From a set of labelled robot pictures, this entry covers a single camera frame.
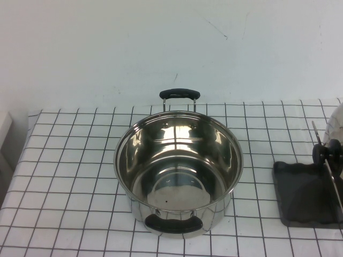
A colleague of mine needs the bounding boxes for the beige box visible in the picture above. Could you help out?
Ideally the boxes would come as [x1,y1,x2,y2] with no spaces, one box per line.
[0,111,14,172]

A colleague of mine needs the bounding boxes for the white black-grid tablecloth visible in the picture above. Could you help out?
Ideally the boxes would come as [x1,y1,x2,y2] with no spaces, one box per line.
[0,98,343,257]

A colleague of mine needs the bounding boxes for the stainless steel pot black handles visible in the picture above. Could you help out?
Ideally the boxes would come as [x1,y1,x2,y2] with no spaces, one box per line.
[114,89,245,239]

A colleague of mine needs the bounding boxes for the stainless steel pot lid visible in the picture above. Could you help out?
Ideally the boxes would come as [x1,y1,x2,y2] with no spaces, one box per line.
[312,103,343,185]

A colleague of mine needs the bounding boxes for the grey tray wire lid rack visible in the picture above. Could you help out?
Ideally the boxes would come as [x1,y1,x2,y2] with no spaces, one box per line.
[272,120,343,229]

